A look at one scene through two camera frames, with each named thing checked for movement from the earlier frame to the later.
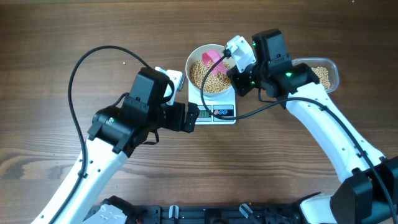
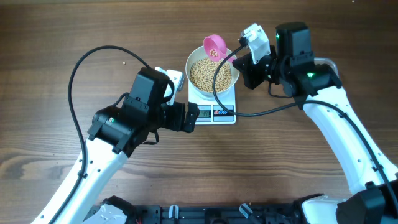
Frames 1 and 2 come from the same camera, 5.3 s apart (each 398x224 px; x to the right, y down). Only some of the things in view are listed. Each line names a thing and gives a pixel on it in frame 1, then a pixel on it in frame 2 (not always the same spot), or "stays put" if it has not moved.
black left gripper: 176,123 stays put
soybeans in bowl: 214,83 stays put
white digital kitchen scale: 223,105 stays put
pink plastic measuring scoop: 211,56 -> 216,47
